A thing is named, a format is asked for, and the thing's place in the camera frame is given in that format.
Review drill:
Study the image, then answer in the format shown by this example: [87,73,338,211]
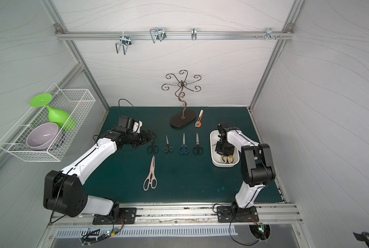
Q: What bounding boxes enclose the white storage box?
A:
[209,130,240,167]

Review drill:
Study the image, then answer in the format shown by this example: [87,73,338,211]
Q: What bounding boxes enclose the yellow black scissors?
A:
[221,156,235,164]

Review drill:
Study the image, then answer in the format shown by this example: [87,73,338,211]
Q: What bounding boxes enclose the large black scissors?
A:
[147,141,159,154]

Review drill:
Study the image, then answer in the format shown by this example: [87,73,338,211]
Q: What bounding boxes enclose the black handled scissors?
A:
[193,133,203,155]

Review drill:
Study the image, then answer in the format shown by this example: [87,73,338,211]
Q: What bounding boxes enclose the blue handled scissors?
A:
[178,133,189,155]

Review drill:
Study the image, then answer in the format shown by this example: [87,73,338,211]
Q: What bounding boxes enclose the small black scissors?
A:
[163,136,174,153]

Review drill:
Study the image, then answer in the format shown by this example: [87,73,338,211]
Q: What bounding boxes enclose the pink scissors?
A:
[143,156,158,191]

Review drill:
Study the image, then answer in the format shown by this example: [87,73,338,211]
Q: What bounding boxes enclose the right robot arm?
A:
[215,123,276,215]

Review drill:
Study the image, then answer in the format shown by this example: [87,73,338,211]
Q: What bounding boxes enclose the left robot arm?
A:
[43,129,156,221]

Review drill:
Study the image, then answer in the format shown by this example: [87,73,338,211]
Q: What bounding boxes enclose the green plastic goblet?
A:
[29,94,77,132]

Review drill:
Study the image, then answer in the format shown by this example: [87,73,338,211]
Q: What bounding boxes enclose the dark metal jewelry stand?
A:
[161,70,202,128]

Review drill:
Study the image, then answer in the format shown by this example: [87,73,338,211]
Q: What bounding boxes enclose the white vent strip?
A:
[55,225,238,239]

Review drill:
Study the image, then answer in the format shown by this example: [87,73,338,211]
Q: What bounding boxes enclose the lilac bowl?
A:
[26,123,61,151]

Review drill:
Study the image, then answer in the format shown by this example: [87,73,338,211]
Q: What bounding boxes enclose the double prong metal hook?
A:
[115,34,132,55]

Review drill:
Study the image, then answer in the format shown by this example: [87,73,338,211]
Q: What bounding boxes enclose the metal loop hook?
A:
[149,27,167,43]

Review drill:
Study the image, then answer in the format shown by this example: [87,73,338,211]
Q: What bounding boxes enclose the small metal hook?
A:
[191,27,197,41]

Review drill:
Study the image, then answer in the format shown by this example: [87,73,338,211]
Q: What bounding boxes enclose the right metal hook cluster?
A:
[255,28,283,40]

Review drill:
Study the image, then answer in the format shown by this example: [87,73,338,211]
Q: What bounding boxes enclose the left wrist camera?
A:
[116,116,143,133]

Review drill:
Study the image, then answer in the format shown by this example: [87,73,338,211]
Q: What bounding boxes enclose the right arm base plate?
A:
[216,206,260,223]

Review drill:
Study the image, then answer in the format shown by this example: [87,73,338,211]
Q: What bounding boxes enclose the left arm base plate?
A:
[92,207,137,225]

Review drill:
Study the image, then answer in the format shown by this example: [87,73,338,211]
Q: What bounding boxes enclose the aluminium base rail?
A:
[47,203,303,229]

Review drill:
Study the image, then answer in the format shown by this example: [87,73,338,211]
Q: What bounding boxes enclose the white wire basket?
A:
[0,84,95,162]

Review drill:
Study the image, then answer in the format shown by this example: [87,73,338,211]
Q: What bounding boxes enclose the left base cables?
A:
[80,213,126,246]

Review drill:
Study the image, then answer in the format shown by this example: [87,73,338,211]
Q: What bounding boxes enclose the aluminium top rail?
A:
[56,30,295,41]

